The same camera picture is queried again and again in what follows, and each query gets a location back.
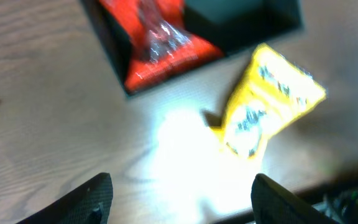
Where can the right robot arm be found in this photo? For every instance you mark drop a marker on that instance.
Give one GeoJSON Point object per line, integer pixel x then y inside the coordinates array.
{"type": "Point", "coordinates": [337, 200]}

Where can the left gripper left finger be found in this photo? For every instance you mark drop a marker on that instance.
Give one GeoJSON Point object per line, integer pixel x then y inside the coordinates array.
{"type": "Point", "coordinates": [90, 203]}

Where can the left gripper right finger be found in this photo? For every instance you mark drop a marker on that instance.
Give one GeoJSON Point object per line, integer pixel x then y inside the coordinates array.
{"type": "Point", "coordinates": [273, 203]}

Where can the yellow Hacks candy bag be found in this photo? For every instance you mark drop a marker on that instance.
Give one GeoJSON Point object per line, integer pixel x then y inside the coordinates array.
{"type": "Point", "coordinates": [272, 94]}

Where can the red Hacks candy bag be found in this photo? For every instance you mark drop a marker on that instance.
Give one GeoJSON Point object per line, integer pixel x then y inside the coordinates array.
{"type": "Point", "coordinates": [161, 47]}

